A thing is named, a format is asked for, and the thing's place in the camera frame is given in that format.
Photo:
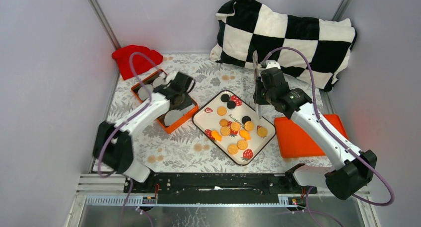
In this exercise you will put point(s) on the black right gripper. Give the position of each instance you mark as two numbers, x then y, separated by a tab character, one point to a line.
256	98

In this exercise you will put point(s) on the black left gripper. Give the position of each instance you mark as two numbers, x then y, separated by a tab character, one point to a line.
188	103

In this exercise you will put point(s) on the metal serving tongs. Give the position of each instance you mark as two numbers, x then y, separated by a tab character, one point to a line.
256	75

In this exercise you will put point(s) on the orange cookie tin box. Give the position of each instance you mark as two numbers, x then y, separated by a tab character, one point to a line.
188	112

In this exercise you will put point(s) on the round tan biscuit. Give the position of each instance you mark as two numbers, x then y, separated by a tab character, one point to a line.
249	126
233	149
221	111
262	132
242	144
235	126
225	131

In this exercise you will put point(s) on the white strawberry tray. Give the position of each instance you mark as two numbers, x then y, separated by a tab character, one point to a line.
207	119

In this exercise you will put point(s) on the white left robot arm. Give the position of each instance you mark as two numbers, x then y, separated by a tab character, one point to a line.
114	141

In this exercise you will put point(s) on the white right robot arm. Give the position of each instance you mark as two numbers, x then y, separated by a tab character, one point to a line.
351	168

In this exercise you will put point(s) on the white paper cupcake liner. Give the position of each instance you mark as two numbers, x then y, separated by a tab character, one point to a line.
172	116
158	81
144	91

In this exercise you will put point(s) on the black sandwich cookie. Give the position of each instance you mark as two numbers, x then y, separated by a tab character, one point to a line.
245	119
225	97
231	104

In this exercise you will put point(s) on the red cloth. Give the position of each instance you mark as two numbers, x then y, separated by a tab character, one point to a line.
141	64

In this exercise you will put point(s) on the checkered black white pillow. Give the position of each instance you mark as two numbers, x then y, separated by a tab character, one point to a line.
310	49

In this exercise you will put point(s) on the orange tin lid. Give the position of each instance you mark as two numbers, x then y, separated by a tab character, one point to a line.
306	136

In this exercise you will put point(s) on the floral tablecloth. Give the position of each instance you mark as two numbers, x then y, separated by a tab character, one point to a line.
187	149

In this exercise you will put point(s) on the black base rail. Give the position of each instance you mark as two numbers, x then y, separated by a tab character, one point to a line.
217	188

